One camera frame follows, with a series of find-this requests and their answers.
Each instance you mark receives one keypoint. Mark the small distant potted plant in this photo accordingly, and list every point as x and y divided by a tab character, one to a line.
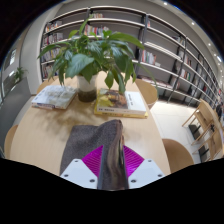
19	74

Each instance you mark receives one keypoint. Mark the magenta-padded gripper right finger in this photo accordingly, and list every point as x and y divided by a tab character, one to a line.
143	170

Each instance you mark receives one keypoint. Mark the slatted wooden frame chair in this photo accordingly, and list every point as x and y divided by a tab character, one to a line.
206	125

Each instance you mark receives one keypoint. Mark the row of ceiling lights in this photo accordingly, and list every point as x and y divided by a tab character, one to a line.
192	23

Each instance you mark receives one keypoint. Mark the yellow and green book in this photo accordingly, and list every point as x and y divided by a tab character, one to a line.
120	103

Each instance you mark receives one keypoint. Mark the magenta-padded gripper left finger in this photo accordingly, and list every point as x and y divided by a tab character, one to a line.
80	170

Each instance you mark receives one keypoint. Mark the zigzag striped brown towel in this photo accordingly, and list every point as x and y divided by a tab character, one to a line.
86	141

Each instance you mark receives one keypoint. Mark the green plant in white pot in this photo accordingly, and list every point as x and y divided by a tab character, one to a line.
83	63

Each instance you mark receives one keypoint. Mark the white and blue book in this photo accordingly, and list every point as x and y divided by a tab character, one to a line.
53	97

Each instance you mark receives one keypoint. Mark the grey bookshelf unit with books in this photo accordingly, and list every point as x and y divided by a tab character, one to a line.
160	43

